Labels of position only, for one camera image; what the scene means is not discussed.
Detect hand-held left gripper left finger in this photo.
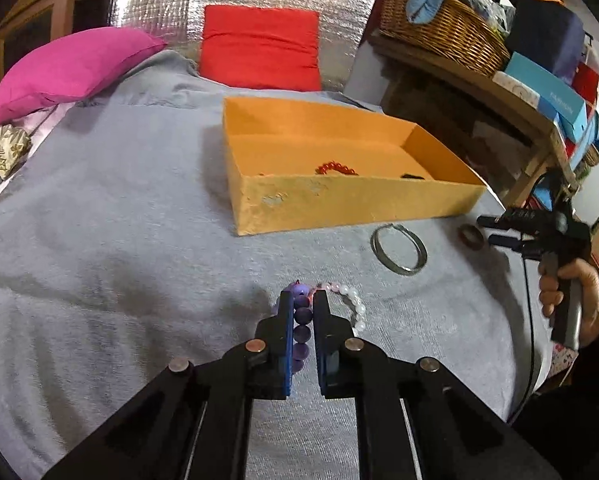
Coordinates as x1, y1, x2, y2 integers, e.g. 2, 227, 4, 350
42, 287, 295, 480

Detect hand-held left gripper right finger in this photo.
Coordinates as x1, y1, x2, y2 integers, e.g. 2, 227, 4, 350
313, 290, 563, 480

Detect purple bead bracelet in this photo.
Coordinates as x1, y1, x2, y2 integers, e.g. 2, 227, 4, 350
276, 282, 314, 376

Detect pink white bead bracelet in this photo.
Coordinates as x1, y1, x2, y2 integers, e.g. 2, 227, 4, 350
317, 282, 367, 333

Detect metal bangle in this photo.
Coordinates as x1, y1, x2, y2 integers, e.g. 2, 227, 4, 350
371, 223, 429, 276

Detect orange cardboard box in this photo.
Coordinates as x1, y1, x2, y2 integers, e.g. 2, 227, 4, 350
222, 96, 487, 237

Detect person's right forearm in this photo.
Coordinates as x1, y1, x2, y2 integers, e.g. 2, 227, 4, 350
509, 310, 599, 480

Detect person's right hand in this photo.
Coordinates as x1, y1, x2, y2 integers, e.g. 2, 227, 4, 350
538, 260, 599, 348

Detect wooden shelf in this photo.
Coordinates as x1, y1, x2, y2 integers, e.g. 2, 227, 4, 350
369, 30, 580, 206

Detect white patterned box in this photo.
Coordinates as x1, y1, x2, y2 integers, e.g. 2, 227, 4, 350
493, 71, 540, 108

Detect blue box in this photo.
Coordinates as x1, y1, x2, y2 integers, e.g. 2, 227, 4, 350
504, 52, 589, 143

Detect red box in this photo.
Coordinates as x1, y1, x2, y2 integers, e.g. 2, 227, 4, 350
574, 62, 599, 103

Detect dark navy bag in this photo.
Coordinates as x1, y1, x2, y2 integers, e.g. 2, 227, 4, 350
504, 0, 585, 91

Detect wicker basket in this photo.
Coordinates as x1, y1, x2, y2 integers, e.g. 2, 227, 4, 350
378, 0, 511, 78

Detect red pillow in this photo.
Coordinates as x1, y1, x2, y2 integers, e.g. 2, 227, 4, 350
198, 5, 323, 93

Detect light pink sheet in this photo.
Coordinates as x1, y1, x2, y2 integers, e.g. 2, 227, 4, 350
0, 105, 70, 221

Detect patterned brown cloth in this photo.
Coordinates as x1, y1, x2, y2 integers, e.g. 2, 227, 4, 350
0, 124, 32, 178

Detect pink pillow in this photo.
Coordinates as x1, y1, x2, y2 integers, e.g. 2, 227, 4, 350
0, 27, 167, 128

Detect wooden cabinet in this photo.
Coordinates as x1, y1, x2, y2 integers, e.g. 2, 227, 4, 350
0, 0, 115, 86

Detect red bead bracelet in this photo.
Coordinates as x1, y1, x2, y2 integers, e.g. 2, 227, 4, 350
314, 160, 360, 177

